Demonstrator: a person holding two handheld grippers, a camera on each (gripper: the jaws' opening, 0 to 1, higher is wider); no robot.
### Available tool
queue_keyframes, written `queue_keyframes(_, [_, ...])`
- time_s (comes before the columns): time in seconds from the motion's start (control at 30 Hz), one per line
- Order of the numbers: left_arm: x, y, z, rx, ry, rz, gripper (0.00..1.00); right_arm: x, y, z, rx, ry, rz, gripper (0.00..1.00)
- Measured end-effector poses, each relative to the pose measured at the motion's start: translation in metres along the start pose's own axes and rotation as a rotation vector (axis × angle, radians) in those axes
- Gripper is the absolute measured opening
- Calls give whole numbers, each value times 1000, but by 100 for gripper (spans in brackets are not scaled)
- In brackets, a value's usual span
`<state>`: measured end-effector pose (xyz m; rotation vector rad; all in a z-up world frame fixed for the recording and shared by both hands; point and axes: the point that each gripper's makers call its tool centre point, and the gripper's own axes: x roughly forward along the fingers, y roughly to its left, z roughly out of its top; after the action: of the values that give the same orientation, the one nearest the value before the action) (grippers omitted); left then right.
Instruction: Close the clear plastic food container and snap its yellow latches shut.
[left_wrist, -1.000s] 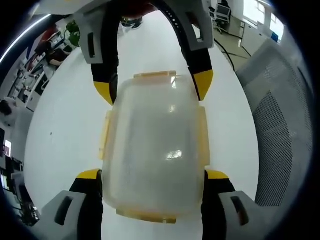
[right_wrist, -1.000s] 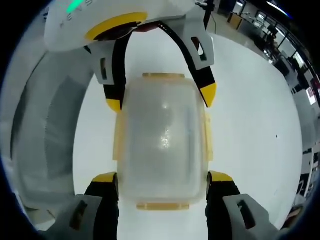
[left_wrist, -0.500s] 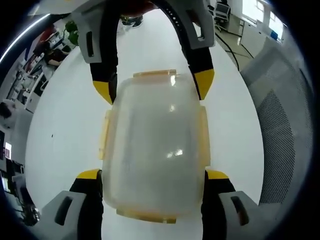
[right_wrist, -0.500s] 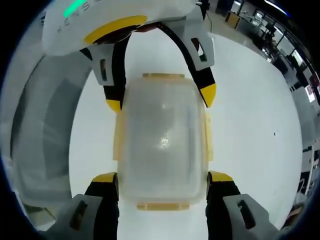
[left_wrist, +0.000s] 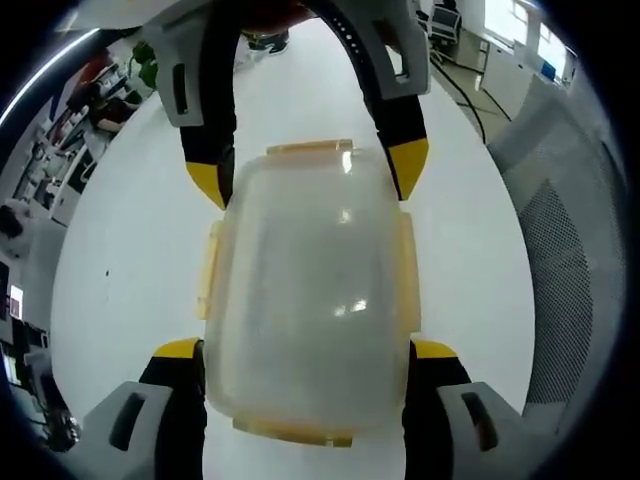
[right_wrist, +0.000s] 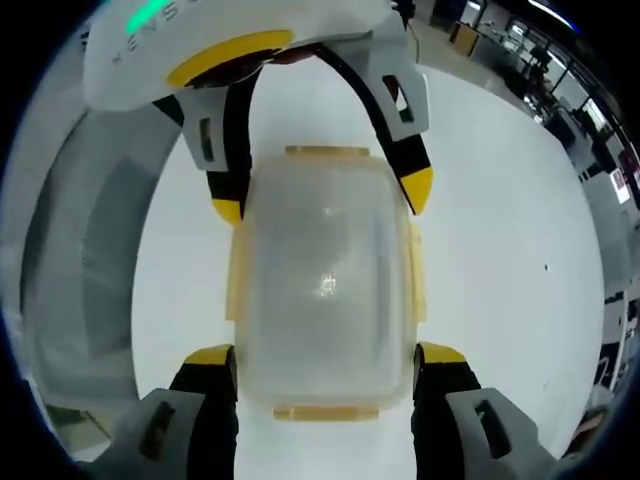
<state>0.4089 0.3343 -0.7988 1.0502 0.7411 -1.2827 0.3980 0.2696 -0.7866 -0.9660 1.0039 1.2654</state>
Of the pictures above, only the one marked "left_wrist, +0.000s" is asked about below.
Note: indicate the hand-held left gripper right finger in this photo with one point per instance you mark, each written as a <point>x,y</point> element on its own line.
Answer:
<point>435,395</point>

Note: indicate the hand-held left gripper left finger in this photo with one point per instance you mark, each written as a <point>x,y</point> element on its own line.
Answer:
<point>175,400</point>

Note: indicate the clear container with plastic buckles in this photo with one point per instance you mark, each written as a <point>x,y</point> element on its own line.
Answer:
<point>310,280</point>

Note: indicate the green potted plant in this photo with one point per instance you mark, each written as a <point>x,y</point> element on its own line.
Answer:
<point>145,65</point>

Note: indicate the black phone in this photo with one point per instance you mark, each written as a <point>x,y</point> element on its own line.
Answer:
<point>270,48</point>

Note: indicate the white framed device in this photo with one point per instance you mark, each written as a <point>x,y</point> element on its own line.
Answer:
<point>446,25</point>

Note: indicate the white cabinet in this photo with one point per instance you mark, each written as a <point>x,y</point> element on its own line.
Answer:
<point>510,75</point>

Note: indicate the blue box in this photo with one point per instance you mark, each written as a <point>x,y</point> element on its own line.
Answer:
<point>548,72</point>

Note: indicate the long ceiling light strip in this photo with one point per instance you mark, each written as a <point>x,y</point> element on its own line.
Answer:
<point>35,80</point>

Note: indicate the grey mesh office chair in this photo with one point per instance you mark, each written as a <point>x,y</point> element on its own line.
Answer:
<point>565,250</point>

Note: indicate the white wall shelving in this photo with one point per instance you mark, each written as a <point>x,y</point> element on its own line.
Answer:
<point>55,165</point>

